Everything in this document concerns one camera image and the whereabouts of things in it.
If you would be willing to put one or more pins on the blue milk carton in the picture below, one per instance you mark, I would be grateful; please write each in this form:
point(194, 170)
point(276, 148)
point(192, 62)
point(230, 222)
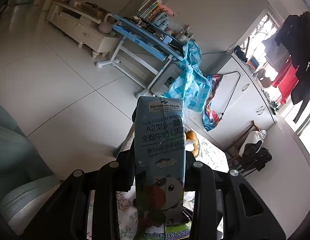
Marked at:
point(159, 148)

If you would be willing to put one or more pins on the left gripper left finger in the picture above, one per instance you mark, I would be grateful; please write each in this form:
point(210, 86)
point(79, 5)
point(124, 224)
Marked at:
point(65, 214)

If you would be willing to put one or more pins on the hanging red garment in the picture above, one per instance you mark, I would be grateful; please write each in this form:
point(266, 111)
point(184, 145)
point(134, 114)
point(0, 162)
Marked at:
point(286, 80)

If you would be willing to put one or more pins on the blue children's desk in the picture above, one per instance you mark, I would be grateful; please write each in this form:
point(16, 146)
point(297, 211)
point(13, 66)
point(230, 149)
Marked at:
point(159, 48)

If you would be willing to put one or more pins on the teal sofa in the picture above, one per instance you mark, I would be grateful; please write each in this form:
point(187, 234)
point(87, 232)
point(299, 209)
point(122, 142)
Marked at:
point(26, 182)

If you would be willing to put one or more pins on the blue checkered plastic bag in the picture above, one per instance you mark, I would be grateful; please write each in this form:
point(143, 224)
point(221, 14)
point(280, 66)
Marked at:
point(190, 86)

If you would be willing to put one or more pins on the row of books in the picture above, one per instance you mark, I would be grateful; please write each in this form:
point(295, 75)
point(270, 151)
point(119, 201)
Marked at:
point(148, 9)

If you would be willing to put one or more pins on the white TV cabinet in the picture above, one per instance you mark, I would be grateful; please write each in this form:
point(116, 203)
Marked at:
point(82, 27)

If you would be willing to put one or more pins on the floral tablecloth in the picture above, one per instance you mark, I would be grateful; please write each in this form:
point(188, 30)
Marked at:
point(208, 153)

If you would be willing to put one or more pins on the white low cabinet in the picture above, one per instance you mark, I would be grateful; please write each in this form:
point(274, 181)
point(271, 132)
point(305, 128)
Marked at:
point(241, 100)

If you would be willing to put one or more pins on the wooden folding chair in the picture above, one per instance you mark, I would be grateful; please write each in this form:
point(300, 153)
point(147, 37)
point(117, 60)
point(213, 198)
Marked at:
point(247, 154)

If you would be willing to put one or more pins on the wicker fruit basket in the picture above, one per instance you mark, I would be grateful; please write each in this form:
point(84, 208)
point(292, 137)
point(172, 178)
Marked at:
point(192, 146)

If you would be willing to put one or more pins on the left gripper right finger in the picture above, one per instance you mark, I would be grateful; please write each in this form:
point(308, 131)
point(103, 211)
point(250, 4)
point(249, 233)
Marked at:
point(226, 206)

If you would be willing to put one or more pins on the pink kettlebell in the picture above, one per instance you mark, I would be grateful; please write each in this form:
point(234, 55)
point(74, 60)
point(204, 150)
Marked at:
point(106, 27)

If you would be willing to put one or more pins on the left mango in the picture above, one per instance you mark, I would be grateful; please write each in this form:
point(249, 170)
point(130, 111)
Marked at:
point(191, 135)

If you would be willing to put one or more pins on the hanging dark clothes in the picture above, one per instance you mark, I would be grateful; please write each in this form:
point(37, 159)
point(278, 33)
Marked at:
point(294, 35)

